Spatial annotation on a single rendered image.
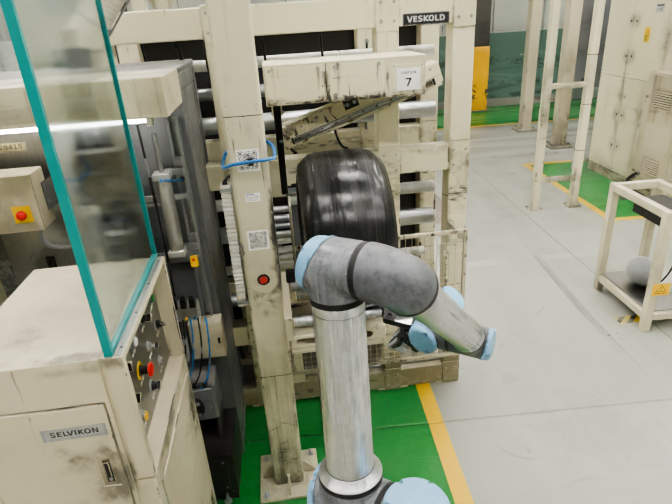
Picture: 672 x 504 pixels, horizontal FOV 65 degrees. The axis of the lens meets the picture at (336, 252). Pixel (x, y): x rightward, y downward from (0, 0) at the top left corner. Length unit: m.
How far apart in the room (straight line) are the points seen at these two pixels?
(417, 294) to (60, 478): 1.01
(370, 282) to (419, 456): 1.82
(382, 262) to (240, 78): 0.97
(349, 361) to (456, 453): 1.70
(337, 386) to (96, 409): 0.58
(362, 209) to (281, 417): 1.03
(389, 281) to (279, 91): 1.20
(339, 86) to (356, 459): 1.33
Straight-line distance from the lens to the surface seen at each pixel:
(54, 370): 1.35
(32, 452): 1.52
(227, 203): 1.86
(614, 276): 4.19
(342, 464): 1.25
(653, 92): 6.09
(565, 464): 2.79
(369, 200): 1.71
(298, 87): 2.02
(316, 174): 1.77
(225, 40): 1.75
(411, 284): 0.97
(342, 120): 2.19
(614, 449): 2.94
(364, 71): 2.04
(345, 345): 1.07
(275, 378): 2.20
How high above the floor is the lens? 1.94
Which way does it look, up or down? 25 degrees down
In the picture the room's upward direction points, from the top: 4 degrees counter-clockwise
